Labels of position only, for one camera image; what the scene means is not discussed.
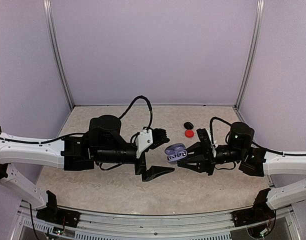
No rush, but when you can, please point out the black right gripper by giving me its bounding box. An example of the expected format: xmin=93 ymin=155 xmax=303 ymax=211
xmin=176 ymin=142 xmax=245 ymax=176

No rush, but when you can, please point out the grey oval charging case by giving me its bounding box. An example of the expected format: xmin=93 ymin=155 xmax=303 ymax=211
xmin=164 ymin=143 xmax=188 ymax=164

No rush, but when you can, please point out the red round case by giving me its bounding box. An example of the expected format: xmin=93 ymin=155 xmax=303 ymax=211
xmin=184 ymin=129 xmax=195 ymax=138

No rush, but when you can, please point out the black earbud charging case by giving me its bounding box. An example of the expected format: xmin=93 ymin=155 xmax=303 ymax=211
xmin=183 ymin=121 xmax=194 ymax=130

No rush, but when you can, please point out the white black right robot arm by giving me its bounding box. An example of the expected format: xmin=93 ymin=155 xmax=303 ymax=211
xmin=177 ymin=122 xmax=306 ymax=222

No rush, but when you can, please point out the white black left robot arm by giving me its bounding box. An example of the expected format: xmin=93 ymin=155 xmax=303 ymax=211
xmin=0 ymin=114 xmax=174 ymax=223

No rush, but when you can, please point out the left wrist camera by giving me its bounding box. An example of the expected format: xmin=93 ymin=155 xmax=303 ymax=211
xmin=135 ymin=128 xmax=169 ymax=159

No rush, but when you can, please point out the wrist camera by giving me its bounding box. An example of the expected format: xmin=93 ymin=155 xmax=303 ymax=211
xmin=196 ymin=128 xmax=216 ymax=151
xmin=135 ymin=128 xmax=169 ymax=159

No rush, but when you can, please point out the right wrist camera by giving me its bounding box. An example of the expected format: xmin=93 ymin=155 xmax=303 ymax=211
xmin=196 ymin=128 xmax=216 ymax=151

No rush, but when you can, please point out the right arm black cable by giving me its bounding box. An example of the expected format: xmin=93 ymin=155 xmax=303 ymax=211
xmin=209 ymin=116 xmax=306 ymax=157

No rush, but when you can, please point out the front aluminium rail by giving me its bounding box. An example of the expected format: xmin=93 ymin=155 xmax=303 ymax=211
xmin=11 ymin=197 xmax=301 ymax=240

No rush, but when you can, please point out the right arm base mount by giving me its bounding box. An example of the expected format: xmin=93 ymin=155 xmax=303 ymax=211
xmin=231 ymin=188 xmax=277 ymax=240

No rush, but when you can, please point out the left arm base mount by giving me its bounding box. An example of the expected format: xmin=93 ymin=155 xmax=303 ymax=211
xmin=36 ymin=190 xmax=81 ymax=228

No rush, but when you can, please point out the right aluminium corner post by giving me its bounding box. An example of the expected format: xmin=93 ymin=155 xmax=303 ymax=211
xmin=235 ymin=0 xmax=265 ymax=111

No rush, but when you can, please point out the aluminium corner post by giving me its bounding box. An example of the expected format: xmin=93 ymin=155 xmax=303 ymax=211
xmin=43 ymin=0 xmax=75 ymax=111
xmin=235 ymin=0 xmax=265 ymax=111

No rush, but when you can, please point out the left aluminium corner post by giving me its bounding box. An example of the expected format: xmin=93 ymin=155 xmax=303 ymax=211
xmin=43 ymin=0 xmax=75 ymax=111

